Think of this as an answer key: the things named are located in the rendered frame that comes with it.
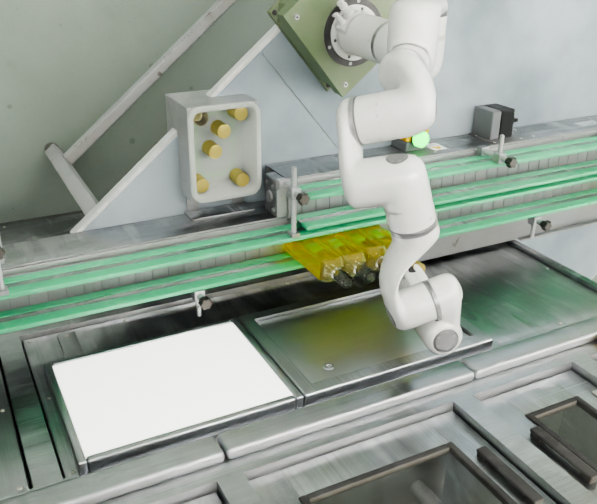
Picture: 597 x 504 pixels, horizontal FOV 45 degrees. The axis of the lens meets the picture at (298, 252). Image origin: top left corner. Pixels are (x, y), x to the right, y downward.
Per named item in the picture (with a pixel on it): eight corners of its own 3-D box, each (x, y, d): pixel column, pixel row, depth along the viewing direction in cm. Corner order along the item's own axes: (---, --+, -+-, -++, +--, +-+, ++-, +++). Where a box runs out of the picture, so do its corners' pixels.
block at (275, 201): (262, 209, 179) (274, 219, 174) (261, 173, 175) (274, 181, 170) (275, 207, 181) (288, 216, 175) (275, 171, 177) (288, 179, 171)
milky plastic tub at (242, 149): (180, 193, 174) (193, 205, 167) (174, 100, 165) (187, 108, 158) (247, 182, 181) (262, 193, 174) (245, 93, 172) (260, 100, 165)
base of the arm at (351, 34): (311, 25, 164) (346, 36, 152) (348, -18, 164) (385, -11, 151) (351, 71, 173) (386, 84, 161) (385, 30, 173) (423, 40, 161)
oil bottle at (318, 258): (283, 251, 179) (325, 287, 162) (283, 230, 177) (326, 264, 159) (304, 246, 181) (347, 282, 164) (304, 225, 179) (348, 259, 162)
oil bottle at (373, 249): (325, 241, 184) (370, 275, 166) (325, 220, 181) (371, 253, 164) (344, 237, 186) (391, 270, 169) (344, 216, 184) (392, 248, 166)
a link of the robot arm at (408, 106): (362, 55, 132) (343, 71, 120) (437, 40, 127) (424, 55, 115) (377, 128, 137) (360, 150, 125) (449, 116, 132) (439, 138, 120)
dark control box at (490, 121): (470, 132, 209) (489, 140, 202) (473, 105, 206) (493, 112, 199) (492, 129, 212) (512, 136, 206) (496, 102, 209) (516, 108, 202)
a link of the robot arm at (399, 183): (443, 184, 135) (366, 194, 140) (420, 76, 124) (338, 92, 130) (433, 231, 122) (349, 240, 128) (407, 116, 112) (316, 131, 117)
